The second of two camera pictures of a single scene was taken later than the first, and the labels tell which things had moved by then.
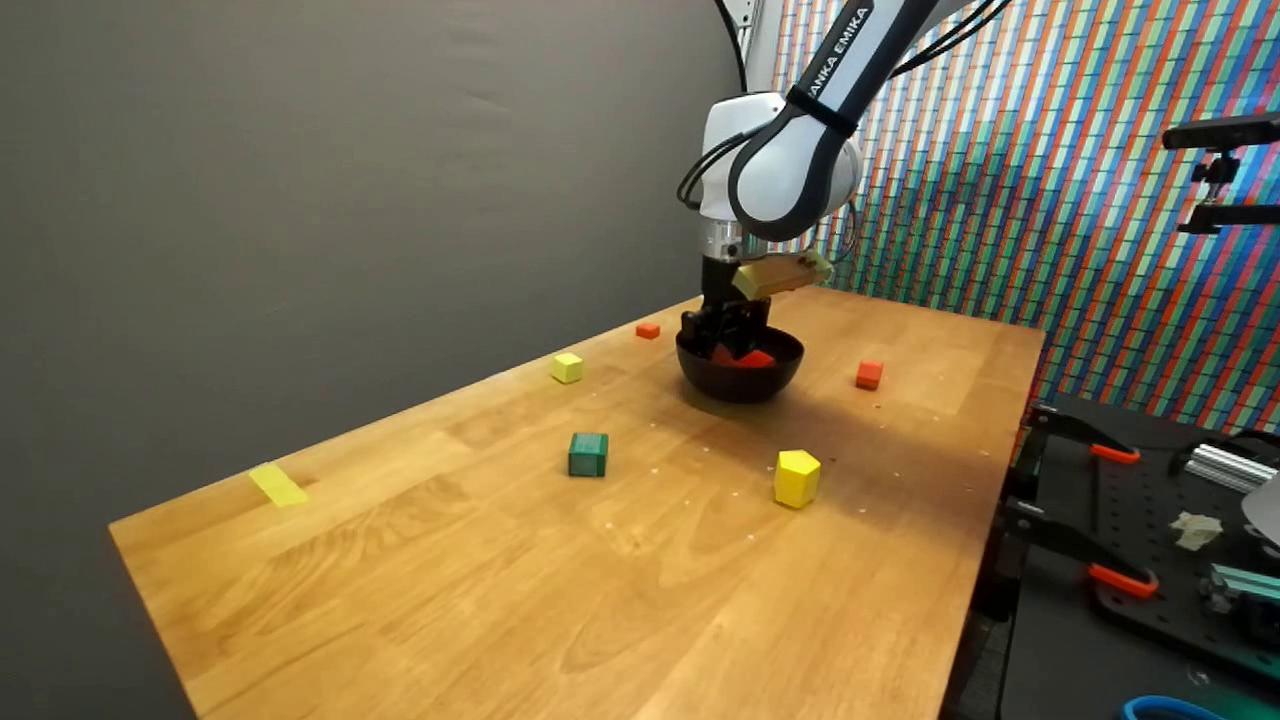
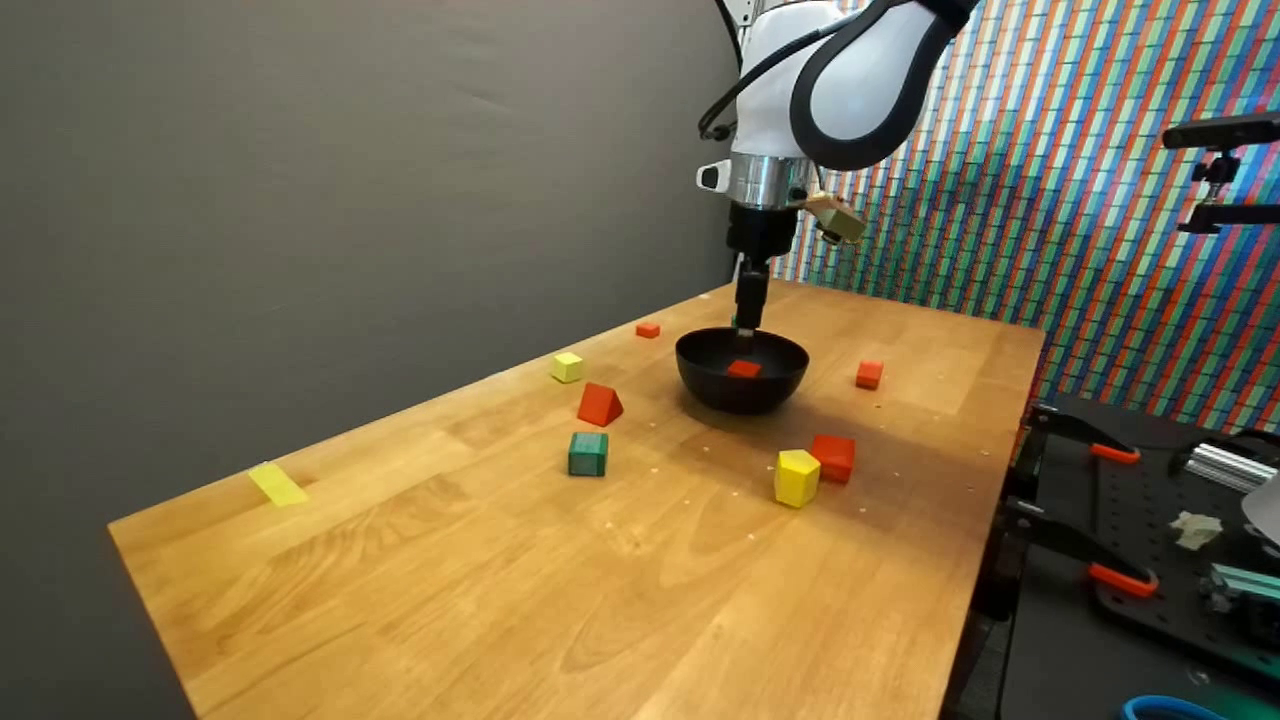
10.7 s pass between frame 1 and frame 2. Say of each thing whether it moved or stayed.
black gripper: moved
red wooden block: moved
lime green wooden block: stayed
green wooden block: stayed
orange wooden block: stayed
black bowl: stayed
